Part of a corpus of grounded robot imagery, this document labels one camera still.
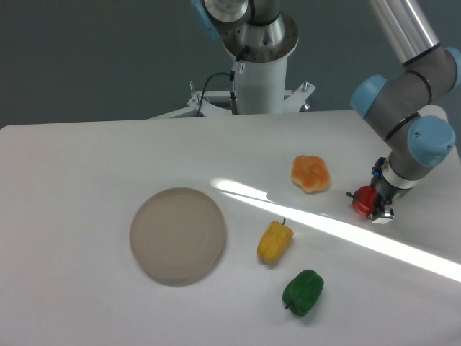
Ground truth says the orange knotted bread roll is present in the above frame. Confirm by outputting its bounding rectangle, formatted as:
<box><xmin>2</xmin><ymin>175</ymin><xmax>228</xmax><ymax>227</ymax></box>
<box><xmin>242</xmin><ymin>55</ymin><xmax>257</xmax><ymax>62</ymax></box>
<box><xmin>291</xmin><ymin>155</ymin><xmax>331</xmax><ymax>193</ymax></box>

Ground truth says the beige round plate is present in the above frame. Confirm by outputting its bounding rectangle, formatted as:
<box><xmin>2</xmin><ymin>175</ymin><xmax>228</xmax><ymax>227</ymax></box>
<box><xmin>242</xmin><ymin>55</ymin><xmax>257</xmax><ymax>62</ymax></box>
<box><xmin>129</xmin><ymin>187</ymin><xmax>226</xmax><ymax>286</ymax></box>

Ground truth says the red toy pepper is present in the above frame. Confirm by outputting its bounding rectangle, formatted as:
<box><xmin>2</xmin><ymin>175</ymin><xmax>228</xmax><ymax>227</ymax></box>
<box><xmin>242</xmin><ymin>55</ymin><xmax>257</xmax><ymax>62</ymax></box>
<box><xmin>346</xmin><ymin>185</ymin><xmax>377</xmax><ymax>218</ymax></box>

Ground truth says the black cable with connector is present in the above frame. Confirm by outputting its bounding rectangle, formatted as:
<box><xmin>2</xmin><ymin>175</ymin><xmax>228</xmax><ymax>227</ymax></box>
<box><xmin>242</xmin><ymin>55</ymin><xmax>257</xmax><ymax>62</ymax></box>
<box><xmin>196</xmin><ymin>45</ymin><xmax>251</xmax><ymax>117</ymax></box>

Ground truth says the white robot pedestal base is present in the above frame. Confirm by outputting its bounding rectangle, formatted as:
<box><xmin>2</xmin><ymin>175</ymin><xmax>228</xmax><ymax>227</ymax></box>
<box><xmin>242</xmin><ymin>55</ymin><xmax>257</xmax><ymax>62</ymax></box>
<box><xmin>149</xmin><ymin>16</ymin><xmax>320</xmax><ymax>120</ymax></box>

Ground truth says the yellow toy pepper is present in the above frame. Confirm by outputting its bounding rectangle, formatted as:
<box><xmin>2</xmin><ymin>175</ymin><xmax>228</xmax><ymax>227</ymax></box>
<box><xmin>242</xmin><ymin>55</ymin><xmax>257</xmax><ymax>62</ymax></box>
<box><xmin>256</xmin><ymin>218</ymin><xmax>294</xmax><ymax>265</ymax></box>

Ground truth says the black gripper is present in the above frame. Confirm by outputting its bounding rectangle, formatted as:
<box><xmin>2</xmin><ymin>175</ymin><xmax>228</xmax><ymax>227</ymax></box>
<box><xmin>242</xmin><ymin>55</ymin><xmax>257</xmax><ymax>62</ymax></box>
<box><xmin>365</xmin><ymin>157</ymin><xmax>414</xmax><ymax>224</ymax></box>

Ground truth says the green toy pepper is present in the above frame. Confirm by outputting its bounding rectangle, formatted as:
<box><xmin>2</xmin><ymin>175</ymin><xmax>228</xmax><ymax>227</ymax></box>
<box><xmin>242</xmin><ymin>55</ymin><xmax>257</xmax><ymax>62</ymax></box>
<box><xmin>282</xmin><ymin>270</ymin><xmax>324</xmax><ymax>317</ymax></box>

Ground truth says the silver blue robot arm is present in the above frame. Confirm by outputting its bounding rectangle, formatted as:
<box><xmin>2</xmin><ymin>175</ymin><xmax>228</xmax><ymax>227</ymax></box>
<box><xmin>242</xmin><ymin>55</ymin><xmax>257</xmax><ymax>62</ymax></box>
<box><xmin>192</xmin><ymin>1</ymin><xmax>460</xmax><ymax>223</ymax></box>

